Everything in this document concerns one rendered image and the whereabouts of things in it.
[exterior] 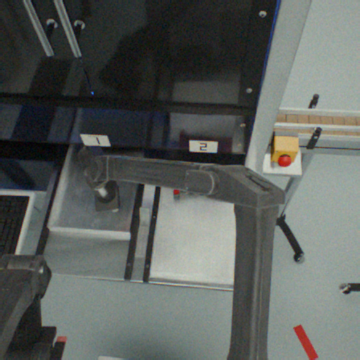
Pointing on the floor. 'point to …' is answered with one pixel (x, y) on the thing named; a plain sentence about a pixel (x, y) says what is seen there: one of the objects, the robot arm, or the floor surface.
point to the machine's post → (275, 76)
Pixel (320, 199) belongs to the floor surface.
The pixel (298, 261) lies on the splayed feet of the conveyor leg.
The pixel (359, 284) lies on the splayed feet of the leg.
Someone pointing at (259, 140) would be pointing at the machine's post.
